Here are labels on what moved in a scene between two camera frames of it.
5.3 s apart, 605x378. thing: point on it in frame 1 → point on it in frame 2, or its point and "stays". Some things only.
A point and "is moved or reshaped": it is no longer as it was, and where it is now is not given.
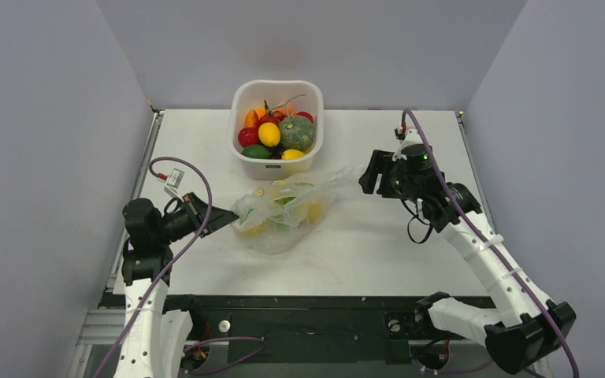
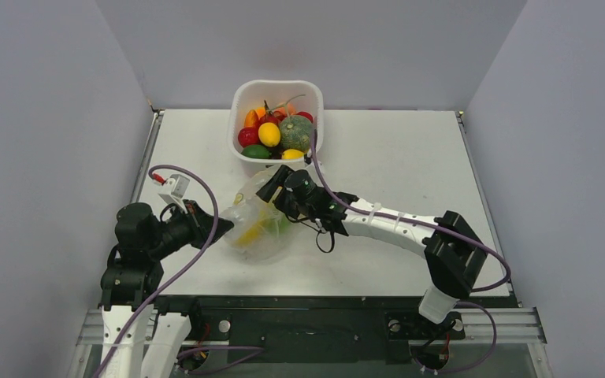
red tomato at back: (306, 114) stays
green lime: (256, 152) stays
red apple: (247, 136) stays
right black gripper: (379, 174) → (282, 189)
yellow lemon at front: (292, 153) stays
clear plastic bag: (283, 213) is moved or reshaped
